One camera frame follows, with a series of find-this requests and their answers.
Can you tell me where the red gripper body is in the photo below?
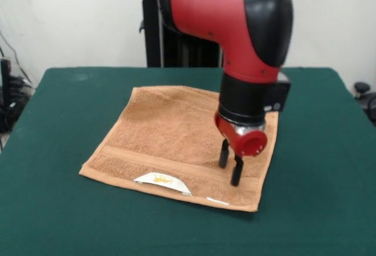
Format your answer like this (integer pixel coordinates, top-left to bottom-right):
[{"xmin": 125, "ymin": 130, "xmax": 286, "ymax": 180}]
[{"xmin": 213, "ymin": 112, "xmax": 268, "ymax": 157}]

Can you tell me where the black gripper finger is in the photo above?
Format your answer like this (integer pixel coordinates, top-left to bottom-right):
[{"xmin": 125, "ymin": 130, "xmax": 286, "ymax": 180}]
[
  {"xmin": 219, "ymin": 140, "xmax": 231, "ymax": 169},
  {"xmin": 230, "ymin": 153, "xmax": 245, "ymax": 187}
]

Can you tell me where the tan terry towel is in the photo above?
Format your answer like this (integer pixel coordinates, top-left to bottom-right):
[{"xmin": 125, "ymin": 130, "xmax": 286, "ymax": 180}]
[{"xmin": 78, "ymin": 85, "xmax": 280, "ymax": 213}]

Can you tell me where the black office chair base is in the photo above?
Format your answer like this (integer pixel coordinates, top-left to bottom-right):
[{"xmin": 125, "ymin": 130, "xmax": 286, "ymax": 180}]
[{"xmin": 354, "ymin": 82, "xmax": 376, "ymax": 124}]

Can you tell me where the dark green table cloth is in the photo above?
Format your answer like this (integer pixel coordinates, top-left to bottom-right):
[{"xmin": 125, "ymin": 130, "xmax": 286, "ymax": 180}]
[{"xmin": 0, "ymin": 67, "xmax": 376, "ymax": 256}]

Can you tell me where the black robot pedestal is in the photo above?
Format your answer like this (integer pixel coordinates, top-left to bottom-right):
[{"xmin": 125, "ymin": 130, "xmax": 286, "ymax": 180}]
[{"xmin": 130, "ymin": 0, "xmax": 254, "ymax": 68}]

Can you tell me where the black cable bundle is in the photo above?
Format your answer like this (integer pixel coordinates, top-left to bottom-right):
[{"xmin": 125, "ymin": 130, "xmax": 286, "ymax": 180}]
[{"xmin": 0, "ymin": 75, "xmax": 36, "ymax": 133}]

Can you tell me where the grey wall cable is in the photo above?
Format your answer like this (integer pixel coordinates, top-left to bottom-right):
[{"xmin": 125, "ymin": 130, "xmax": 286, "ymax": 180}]
[{"xmin": 0, "ymin": 29, "xmax": 33, "ymax": 85}]

